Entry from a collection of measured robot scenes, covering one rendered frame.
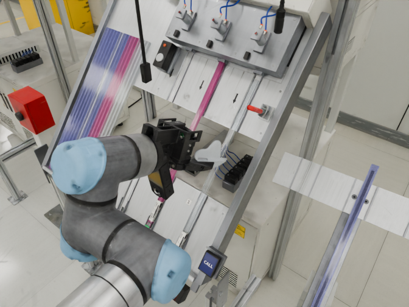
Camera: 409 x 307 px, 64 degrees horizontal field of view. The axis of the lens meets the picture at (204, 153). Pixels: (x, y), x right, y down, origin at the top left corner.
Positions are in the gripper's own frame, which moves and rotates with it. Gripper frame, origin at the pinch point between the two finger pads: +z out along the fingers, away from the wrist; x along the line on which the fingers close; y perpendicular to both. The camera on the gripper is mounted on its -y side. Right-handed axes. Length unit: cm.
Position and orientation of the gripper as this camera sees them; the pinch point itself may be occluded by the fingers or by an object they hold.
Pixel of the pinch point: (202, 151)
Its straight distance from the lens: 74.2
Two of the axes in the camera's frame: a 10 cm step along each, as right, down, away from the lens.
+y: 2.8, -9.1, -3.2
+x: -7.9, -4.0, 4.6
